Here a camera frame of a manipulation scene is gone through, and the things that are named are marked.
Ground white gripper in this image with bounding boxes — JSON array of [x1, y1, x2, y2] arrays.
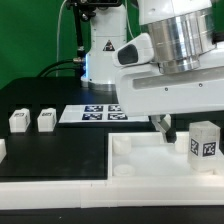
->
[[112, 33, 224, 143]]

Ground white square table top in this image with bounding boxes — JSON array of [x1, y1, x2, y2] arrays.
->
[[108, 132, 224, 178]]

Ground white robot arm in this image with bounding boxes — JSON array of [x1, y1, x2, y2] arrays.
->
[[81, 0, 224, 132]]

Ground white marker sheet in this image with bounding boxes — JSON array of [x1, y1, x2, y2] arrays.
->
[[59, 104, 149, 123]]

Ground white u-shaped obstacle fence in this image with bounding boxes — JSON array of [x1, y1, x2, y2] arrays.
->
[[0, 138, 224, 211]]

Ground black cables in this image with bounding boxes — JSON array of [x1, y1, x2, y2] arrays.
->
[[36, 58, 84, 78]]

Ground black camera pole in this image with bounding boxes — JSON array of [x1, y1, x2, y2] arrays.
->
[[66, 0, 122, 61]]

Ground white cable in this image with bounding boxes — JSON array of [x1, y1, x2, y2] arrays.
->
[[55, 0, 69, 78]]

